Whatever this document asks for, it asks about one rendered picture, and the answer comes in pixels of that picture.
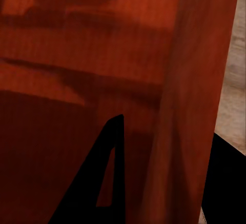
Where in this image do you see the storage box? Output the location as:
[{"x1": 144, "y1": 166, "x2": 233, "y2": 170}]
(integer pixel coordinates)
[{"x1": 0, "y1": 0, "x2": 237, "y2": 224}]

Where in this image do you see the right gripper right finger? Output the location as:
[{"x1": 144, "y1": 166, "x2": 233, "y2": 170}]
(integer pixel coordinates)
[{"x1": 202, "y1": 133, "x2": 246, "y2": 224}]

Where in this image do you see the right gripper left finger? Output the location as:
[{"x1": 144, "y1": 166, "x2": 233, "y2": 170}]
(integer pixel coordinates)
[{"x1": 48, "y1": 114, "x2": 126, "y2": 224}]

